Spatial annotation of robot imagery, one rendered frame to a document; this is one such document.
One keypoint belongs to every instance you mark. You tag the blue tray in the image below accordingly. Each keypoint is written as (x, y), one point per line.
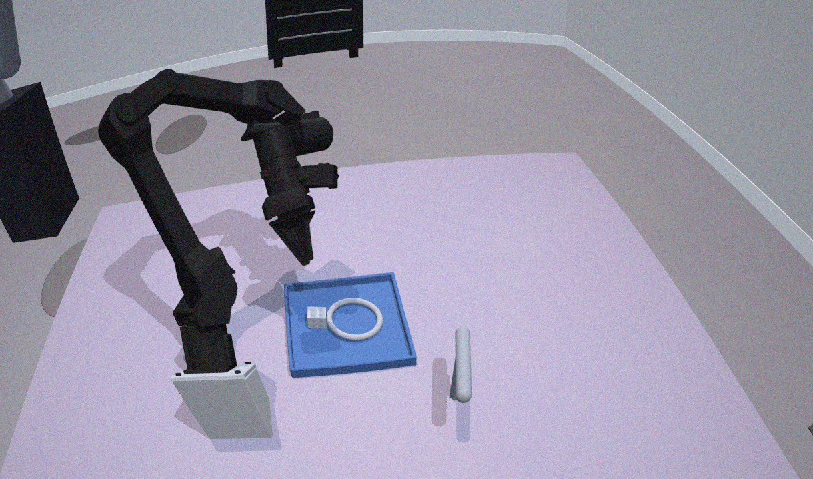
(320, 352)

